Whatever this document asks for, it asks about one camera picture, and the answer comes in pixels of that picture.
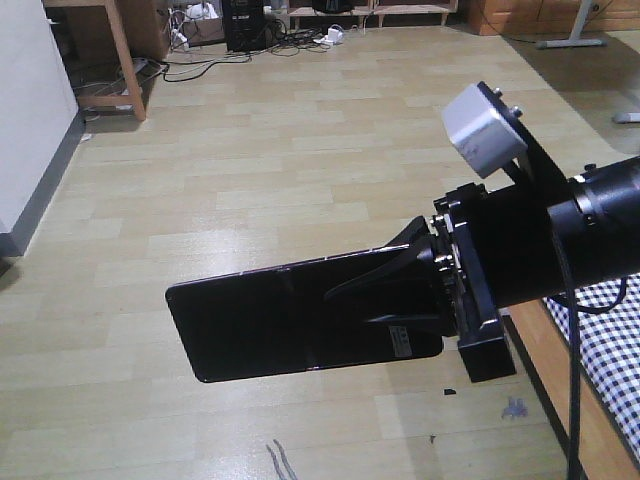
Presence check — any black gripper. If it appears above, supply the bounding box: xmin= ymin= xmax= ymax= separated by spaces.
xmin=323 ymin=182 xmax=599 ymax=385

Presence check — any black foldable smartphone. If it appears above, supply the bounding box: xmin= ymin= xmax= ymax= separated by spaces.
xmin=165 ymin=247 xmax=444 ymax=383

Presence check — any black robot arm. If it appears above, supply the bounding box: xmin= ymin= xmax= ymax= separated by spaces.
xmin=326 ymin=158 xmax=639 ymax=382

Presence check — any checkered bed sheet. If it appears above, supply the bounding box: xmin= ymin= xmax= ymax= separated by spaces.
xmin=544 ymin=273 xmax=640 ymax=451

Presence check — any white power strip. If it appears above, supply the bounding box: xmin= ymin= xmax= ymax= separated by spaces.
xmin=317 ymin=27 xmax=344 ymax=46

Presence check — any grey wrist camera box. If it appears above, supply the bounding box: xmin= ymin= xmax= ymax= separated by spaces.
xmin=441 ymin=81 xmax=527 ymax=179

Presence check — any black camera cable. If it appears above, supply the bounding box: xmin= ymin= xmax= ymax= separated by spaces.
xmin=509 ymin=159 xmax=629 ymax=480

